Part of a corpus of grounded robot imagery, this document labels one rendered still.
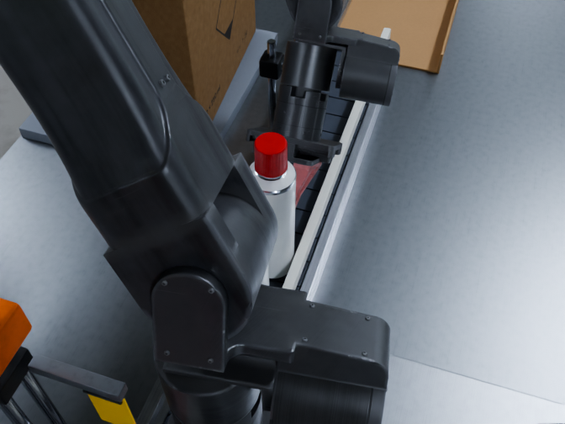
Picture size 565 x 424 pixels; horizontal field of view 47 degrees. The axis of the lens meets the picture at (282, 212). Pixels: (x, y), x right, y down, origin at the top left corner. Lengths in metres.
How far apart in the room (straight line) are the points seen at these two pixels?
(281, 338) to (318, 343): 0.02
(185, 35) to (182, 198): 0.59
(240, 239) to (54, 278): 0.60
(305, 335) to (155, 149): 0.12
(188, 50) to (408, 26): 0.52
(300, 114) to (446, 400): 0.34
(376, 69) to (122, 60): 0.47
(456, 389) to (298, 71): 0.38
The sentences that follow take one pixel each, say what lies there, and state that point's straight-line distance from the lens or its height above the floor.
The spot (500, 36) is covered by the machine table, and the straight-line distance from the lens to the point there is 1.28.
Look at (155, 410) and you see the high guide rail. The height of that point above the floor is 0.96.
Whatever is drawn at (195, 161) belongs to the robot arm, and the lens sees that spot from 0.29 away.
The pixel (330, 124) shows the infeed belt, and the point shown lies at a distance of 0.96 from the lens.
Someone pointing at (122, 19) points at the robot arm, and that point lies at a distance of 0.29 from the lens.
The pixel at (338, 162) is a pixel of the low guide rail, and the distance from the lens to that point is 0.85.
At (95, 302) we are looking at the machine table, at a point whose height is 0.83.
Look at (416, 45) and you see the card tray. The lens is 1.21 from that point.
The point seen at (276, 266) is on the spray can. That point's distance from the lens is 0.75.
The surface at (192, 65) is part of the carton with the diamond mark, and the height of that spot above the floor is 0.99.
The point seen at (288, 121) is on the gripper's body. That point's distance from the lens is 0.72.
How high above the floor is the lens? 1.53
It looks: 50 degrees down
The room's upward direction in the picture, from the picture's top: straight up
